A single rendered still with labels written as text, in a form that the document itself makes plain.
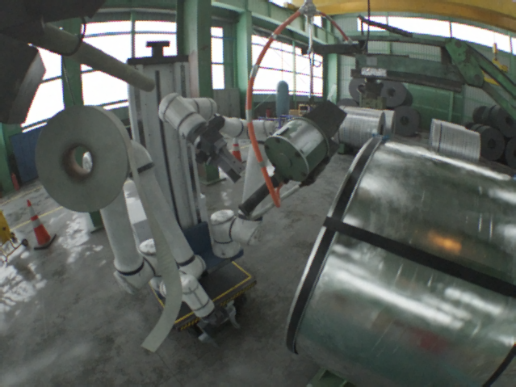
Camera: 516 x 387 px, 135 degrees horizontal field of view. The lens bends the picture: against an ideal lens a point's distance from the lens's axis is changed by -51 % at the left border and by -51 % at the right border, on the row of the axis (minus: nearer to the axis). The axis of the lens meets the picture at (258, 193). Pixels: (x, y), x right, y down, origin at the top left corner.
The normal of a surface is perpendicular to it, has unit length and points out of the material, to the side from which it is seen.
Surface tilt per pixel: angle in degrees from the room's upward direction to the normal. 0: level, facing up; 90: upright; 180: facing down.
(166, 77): 90
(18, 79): 90
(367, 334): 72
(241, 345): 0
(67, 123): 90
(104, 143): 90
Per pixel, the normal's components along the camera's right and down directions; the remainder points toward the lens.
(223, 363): -0.02, -0.90
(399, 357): -0.66, 0.07
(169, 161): 0.68, 0.29
